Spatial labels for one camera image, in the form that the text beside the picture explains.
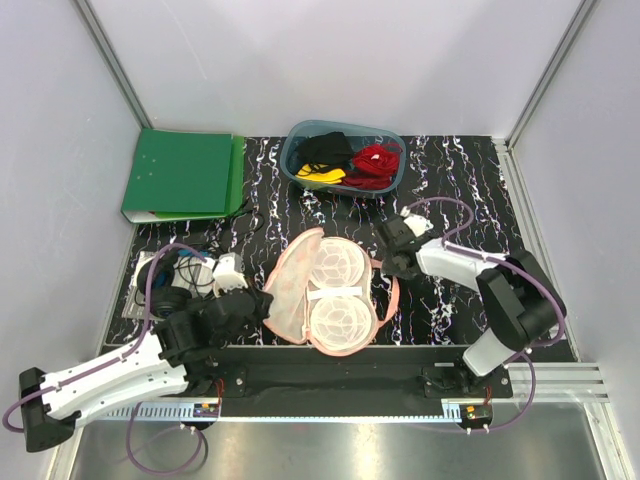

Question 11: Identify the pink floral mesh laundry bag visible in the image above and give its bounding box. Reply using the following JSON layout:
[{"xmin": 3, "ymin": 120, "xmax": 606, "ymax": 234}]
[{"xmin": 264, "ymin": 227, "xmax": 400, "ymax": 357}]

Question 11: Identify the yellow bra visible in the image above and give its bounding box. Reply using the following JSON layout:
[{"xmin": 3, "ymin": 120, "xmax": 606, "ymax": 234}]
[{"xmin": 296, "ymin": 163, "xmax": 346, "ymax": 185}]

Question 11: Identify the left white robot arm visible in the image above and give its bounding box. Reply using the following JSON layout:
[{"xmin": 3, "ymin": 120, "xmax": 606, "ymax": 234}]
[{"xmin": 16, "ymin": 287, "xmax": 273, "ymax": 453}]

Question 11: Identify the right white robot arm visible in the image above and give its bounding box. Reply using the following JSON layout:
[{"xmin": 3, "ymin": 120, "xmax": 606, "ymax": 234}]
[{"xmin": 375, "ymin": 214, "xmax": 567, "ymax": 397}]

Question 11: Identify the red bra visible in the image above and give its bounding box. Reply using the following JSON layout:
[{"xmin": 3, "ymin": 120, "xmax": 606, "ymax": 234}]
[{"xmin": 341, "ymin": 143, "xmax": 403, "ymax": 191}]

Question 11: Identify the black bra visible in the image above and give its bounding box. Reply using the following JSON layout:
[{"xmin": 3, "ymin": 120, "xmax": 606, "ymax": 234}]
[{"xmin": 296, "ymin": 131, "xmax": 354, "ymax": 165}]

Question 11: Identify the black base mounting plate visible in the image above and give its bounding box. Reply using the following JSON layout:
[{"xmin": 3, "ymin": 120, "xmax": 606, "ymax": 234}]
[{"xmin": 185, "ymin": 346, "xmax": 513, "ymax": 419}]

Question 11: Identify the blue translucent plastic bin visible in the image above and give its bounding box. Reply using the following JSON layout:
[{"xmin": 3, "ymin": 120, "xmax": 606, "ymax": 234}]
[{"xmin": 280, "ymin": 120, "xmax": 407, "ymax": 199}]

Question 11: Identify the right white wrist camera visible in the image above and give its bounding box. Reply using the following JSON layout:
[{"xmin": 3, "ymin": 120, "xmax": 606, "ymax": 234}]
[{"xmin": 400, "ymin": 208, "xmax": 433, "ymax": 237}]

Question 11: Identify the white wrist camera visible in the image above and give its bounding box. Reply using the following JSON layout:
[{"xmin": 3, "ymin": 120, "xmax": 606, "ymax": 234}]
[
  {"xmin": 212, "ymin": 252, "xmax": 248, "ymax": 293},
  {"xmin": 400, "ymin": 208, "xmax": 433, "ymax": 237}
]

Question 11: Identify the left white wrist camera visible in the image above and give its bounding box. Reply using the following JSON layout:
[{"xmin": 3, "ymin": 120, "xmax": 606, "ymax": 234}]
[{"xmin": 212, "ymin": 252, "xmax": 248, "ymax": 293}]

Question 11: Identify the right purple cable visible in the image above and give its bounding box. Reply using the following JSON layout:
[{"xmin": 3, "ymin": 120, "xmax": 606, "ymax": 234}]
[{"xmin": 402, "ymin": 197, "xmax": 569, "ymax": 351}]

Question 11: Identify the purple cable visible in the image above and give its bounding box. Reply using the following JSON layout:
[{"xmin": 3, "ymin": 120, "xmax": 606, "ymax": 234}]
[
  {"xmin": 2, "ymin": 243, "xmax": 211, "ymax": 434},
  {"xmin": 402, "ymin": 197, "xmax": 569, "ymax": 351}
]

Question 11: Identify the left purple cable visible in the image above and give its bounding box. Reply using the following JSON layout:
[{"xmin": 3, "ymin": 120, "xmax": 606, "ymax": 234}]
[{"xmin": 2, "ymin": 243, "xmax": 211, "ymax": 434}]

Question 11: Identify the green ring binder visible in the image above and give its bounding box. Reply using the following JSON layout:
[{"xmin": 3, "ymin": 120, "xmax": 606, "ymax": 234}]
[{"xmin": 121, "ymin": 129, "xmax": 245, "ymax": 224}]

